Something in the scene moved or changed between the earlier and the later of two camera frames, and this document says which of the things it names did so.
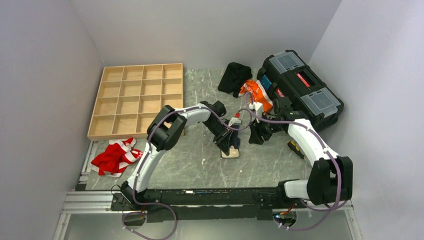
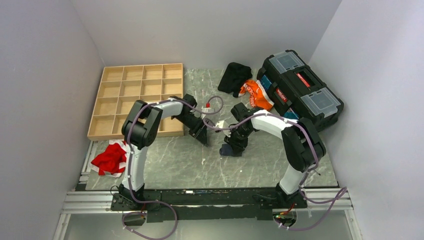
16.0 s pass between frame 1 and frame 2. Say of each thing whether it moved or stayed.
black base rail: stayed
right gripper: moved
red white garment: stayed
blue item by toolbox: stayed
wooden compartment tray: stayed
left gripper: moved
